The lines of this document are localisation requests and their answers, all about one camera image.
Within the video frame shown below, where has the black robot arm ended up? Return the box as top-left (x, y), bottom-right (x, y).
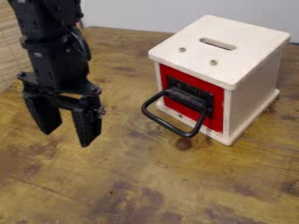
top-left (8, 0), bottom-right (104, 147)

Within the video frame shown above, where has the black metal drawer handle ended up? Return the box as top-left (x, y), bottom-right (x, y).
top-left (140, 87), bottom-right (215, 139)

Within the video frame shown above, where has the red drawer front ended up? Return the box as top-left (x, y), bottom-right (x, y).
top-left (159, 65), bottom-right (224, 132)

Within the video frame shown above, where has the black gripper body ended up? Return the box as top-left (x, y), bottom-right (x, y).
top-left (19, 36), bottom-right (101, 110)

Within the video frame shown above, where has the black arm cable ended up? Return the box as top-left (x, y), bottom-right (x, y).
top-left (65, 27), bottom-right (92, 62)

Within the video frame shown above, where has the white wooden box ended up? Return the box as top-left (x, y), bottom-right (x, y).
top-left (142, 15), bottom-right (290, 145)

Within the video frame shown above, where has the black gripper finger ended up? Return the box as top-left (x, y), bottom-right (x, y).
top-left (23, 94), bottom-right (61, 135)
top-left (71, 97), bottom-right (104, 147)

